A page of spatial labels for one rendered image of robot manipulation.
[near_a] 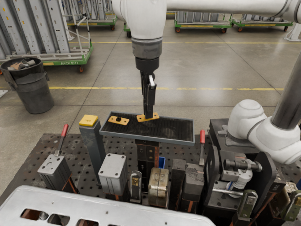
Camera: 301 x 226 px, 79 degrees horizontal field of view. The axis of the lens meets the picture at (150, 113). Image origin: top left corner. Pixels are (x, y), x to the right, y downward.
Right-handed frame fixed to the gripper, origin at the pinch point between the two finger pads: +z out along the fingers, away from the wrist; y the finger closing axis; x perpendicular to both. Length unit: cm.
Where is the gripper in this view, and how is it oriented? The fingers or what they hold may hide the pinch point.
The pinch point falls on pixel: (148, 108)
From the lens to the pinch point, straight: 68.1
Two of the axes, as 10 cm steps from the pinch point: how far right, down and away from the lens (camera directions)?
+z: 0.0, 7.9, 6.1
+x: 9.6, -1.7, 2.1
